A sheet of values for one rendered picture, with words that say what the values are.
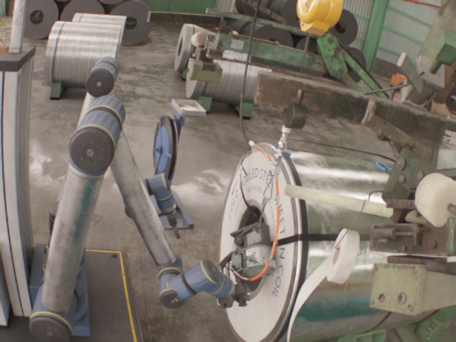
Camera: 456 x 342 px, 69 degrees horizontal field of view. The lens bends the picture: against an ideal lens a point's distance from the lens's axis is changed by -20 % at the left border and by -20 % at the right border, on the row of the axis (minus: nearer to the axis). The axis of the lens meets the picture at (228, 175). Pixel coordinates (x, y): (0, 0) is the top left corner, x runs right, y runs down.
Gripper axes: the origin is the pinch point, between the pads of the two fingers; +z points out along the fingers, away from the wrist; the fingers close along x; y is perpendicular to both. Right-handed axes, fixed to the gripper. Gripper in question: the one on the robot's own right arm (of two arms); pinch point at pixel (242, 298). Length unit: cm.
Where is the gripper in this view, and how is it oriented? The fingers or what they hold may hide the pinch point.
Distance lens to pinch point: 186.7
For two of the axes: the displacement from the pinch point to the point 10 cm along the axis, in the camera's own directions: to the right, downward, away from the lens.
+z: 4.9, 5.2, 7.0
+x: -8.7, 3.3, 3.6
